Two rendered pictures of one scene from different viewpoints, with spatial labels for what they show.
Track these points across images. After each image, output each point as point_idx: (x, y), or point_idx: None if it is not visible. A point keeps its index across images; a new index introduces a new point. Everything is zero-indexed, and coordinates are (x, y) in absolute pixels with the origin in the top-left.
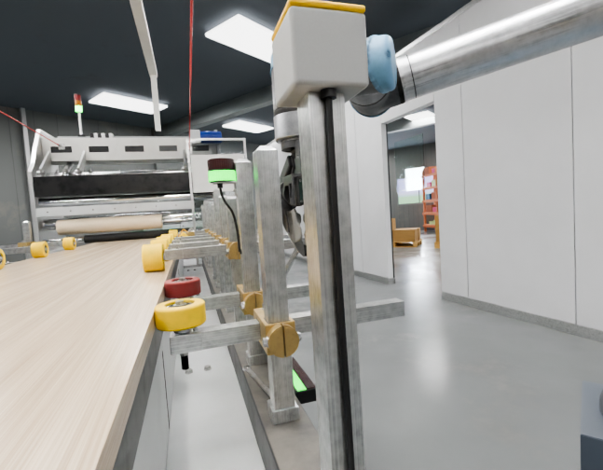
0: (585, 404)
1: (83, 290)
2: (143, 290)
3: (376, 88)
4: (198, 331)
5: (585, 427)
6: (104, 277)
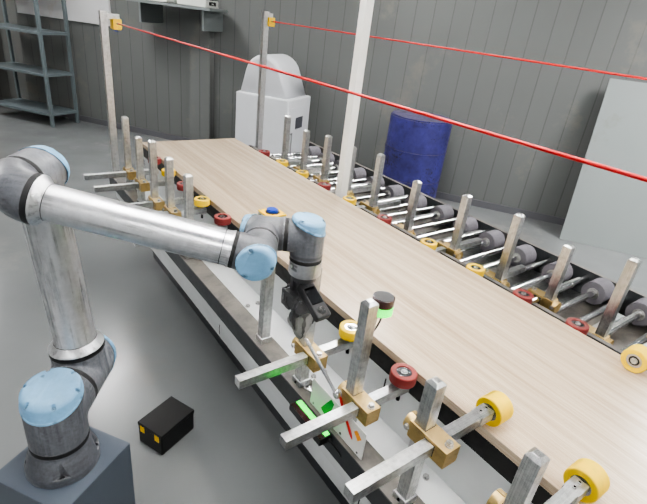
0: (96, 475)
1: (462, 359)
2: (410, 355)
3: None
4: (342, 339)
5: (120, 449)
6: (512, 398)
